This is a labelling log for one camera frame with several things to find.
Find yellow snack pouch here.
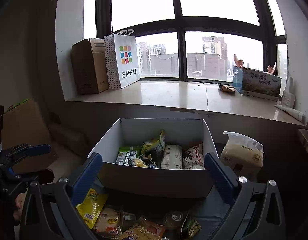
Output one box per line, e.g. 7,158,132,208
76,188,108,229

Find white red snack bag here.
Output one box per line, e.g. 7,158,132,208
182,143,204,170

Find green striped snack bag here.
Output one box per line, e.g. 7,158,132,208
115,146,142,165

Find white green newspaper snack bag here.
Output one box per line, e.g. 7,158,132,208
161,145,182,170

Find yellow green chip bag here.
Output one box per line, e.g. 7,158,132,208
139,130,165,168

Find orange clear snack pack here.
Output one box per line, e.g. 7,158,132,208
138,216,165,239

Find green garlic pea bag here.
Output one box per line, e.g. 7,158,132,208
181,217,201,239

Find person left hand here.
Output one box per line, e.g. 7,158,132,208
14,193,26,220

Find beige tissue pack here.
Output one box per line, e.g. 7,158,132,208
220,131,264,181

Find bread bun packet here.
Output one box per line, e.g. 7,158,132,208
93,207,122,239

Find square jelly cup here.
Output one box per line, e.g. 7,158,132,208
121,211,136,231

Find brown cardboard on floor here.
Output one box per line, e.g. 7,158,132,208
2,99,57,173

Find clear jelly cup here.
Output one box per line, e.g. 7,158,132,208
164,211,184,230

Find white open storage box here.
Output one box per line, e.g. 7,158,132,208
92,118,217,198

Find small brown packet on sill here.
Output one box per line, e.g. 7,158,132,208
219,85,236,93

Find white tube on sill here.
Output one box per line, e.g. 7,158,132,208
274,104,304,122

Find printed gift box on sill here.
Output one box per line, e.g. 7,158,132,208
232,66,281,101

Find white pump bottle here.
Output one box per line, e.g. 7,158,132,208
281,76,295,108

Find white Sanfu shopping bag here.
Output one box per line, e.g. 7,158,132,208
104,29,140,89

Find brown cardboard box on sill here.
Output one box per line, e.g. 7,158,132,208
70,38,109,95

